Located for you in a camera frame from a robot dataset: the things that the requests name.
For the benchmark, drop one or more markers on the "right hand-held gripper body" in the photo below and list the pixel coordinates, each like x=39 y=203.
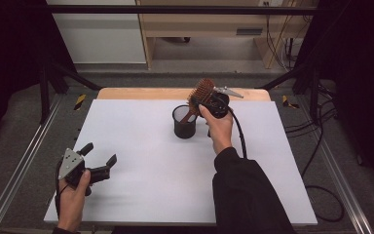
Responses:
x=219 y=104

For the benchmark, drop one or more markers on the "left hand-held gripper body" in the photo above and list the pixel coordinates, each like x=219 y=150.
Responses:
x=73 y=164

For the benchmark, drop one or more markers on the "brown wooden hairbrush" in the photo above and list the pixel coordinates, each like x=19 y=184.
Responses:
x=203 y=89

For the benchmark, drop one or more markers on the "black mesh pen holder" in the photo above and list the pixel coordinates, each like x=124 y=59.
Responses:
x=184 y=130

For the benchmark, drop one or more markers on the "person's right hand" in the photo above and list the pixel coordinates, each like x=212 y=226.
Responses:
x=220 y=133

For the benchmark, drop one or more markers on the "person's left hand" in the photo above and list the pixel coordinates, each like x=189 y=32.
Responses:
x=71 y=208

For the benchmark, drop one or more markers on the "white table board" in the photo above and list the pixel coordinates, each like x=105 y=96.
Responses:
x=156 y=169

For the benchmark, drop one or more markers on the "wooden table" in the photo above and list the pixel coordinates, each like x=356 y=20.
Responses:
x=142 y=93

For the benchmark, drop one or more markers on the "black metal stand strut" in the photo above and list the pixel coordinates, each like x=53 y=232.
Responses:
x=308 y=81
x=56 y=79

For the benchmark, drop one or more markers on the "light wooden desk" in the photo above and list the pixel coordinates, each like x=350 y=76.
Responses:
x=201 y=24

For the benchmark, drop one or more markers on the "white cabinet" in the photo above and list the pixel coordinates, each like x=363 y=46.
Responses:
x=100 y=35

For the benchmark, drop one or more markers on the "black curtain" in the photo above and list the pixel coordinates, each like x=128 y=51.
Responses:
x=9 y=58
x=360 y=71

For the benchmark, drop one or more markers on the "aluminium rail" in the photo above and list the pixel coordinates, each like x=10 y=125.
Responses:
x=19 y=165
x=341 y=175

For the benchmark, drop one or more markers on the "black horizontal frame bar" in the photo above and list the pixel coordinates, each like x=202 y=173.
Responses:
x=175 y=9

